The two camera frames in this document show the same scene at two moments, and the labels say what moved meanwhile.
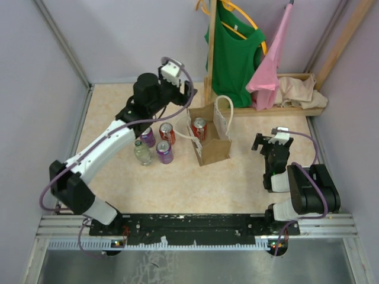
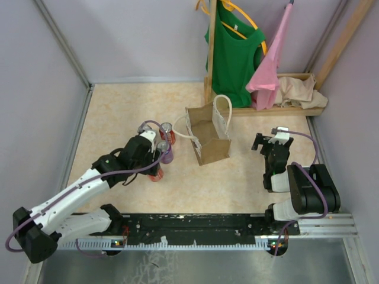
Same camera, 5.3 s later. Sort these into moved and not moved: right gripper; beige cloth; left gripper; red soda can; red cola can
Moved: left gripper; red cola can
Not moved: beige cloth; red soda can; right gripper
